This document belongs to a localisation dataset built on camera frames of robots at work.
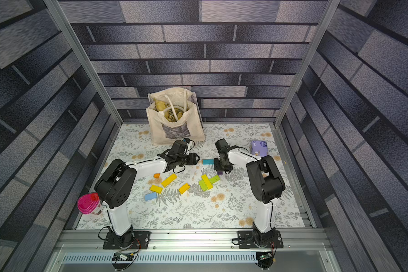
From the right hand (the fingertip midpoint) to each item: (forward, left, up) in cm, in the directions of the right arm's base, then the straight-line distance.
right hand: (218, 167), depth 98 cm
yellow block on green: (-9, +6, 0) cm, 11 cm away
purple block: (-4, -1, +1) cm, 4 cm away
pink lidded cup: (-26, +60, +11) cm, 66 cm away
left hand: (+2, +11, +7) cm, 14 cm away
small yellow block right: (-13, +19, 0) cm, 23 cm away
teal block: (+4, +6, 0) cm, 7 cm away
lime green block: (-12, +9, +1) cm, 15 cm away
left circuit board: (-44, +42, 0) cm, 61 cm away
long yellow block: (-9, +28, 0) cm, 29 cm away
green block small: (-8, +2, 0) cm, 8 cm away
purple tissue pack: (+11, -25, +5) cm, 28 cm away
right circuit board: (-42, -20, -4) cm, 47 cm away
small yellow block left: (-14, +34, 0) cm, 37 cm away
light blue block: (-19, +37, +1) cm, 41 cm away
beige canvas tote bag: (+21, +25, +22) cm, 40 cm away
